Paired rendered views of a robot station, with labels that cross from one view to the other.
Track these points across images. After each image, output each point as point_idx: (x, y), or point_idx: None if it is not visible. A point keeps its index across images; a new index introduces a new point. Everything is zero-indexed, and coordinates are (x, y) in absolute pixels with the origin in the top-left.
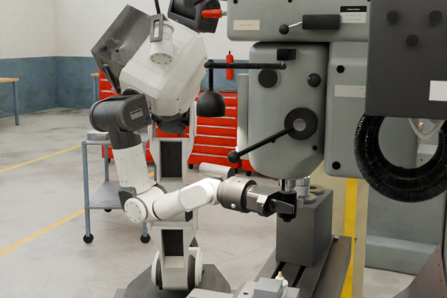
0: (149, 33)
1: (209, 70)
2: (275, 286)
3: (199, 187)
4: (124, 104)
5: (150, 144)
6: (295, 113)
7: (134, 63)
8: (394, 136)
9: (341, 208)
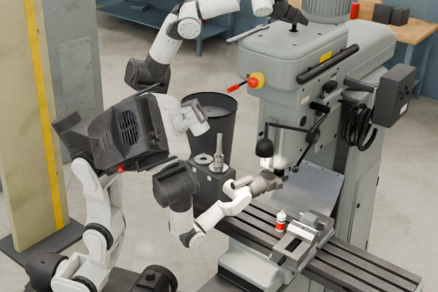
0: (160, 113)
1: (267, 128)
2: (312, 214)
3: (246, 197)
4: (197, 176)
5: (103, 195)
6: (315, 133)
7: (171, 143)
8: (335, 122)
9: (42, 156)
